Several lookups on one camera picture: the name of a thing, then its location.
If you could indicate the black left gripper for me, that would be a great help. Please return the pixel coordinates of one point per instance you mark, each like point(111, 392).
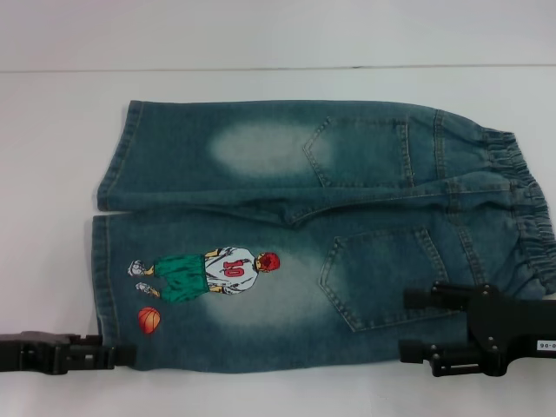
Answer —
point(35, 352)

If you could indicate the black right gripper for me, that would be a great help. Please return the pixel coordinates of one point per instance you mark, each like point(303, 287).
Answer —
point(517, 334)

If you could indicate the blue denim shorts with print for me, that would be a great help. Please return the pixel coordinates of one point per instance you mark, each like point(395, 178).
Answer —
point(260, 182)

